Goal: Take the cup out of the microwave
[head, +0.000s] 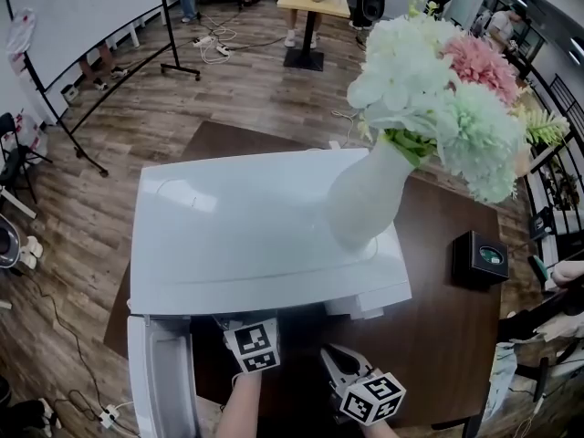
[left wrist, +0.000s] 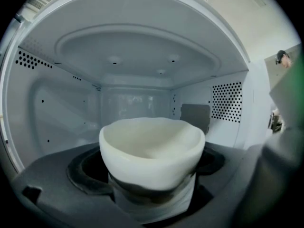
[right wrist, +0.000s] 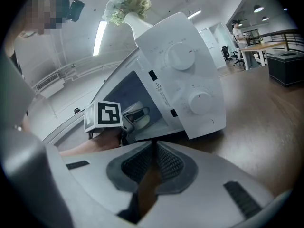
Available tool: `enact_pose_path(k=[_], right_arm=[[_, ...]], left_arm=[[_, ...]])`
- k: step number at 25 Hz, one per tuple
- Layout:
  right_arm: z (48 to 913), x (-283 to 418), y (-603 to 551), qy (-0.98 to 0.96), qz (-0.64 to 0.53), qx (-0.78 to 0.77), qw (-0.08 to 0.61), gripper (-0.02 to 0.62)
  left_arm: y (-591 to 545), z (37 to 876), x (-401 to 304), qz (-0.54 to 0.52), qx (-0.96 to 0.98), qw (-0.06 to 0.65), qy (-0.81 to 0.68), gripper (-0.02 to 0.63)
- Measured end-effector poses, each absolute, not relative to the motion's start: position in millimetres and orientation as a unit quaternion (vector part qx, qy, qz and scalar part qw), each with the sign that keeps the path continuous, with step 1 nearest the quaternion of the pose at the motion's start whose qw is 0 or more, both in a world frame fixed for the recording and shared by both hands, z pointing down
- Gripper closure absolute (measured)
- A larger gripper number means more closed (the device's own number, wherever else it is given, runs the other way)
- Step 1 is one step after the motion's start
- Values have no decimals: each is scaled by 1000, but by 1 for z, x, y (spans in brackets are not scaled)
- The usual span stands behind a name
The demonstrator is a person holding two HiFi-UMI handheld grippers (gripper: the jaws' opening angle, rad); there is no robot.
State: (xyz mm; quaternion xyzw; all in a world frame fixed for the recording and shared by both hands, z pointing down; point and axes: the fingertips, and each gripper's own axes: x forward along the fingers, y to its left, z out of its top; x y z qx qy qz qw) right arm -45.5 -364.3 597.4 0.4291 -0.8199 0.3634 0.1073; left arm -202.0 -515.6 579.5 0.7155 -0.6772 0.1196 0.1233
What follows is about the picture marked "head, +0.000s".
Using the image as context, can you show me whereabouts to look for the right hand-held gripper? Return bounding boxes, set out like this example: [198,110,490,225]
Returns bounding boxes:
[318,343,408,428]

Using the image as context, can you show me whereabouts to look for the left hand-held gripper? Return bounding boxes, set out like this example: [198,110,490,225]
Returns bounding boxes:
[212,315,282,376]

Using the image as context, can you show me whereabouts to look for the white microwave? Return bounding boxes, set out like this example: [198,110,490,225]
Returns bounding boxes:
[126,147,414,438]

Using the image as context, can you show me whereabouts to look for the person's left forearm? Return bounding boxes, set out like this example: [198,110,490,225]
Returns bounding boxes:
[218,371,265,438]

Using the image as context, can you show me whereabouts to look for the light blue white cloth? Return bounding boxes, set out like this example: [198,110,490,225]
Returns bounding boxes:
[483,339,519,422]

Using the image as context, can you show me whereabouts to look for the black tissue box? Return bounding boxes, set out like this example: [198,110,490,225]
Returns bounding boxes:
[451,229,511,290]

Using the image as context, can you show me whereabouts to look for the white vase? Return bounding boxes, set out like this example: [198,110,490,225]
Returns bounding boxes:
[326,132,419,258]

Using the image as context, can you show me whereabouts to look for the grey white backpack shell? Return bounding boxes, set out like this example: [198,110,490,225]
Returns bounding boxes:
[0,212,23,271]

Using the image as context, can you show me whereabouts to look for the light wood desk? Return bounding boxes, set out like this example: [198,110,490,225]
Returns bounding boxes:
[0,184,37,221]

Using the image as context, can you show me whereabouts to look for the pastel artificial flower bouquet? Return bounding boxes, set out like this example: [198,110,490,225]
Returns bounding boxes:
[346,0,571,205]

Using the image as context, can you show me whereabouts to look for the black folding chair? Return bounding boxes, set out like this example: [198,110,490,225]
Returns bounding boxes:
[0,111,54,205]

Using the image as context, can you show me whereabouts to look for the whiteboard on black stand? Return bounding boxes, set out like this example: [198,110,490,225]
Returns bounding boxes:
[4,0,202,178]

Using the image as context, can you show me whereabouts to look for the white plastic bag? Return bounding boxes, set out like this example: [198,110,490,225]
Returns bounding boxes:
[5,8,37,57]

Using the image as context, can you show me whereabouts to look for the black cable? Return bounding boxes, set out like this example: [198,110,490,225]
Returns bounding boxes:
[22,271,109,422]

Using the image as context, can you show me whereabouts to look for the wooden pedestal table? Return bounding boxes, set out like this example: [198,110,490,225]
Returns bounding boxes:
[276,0,352,71]

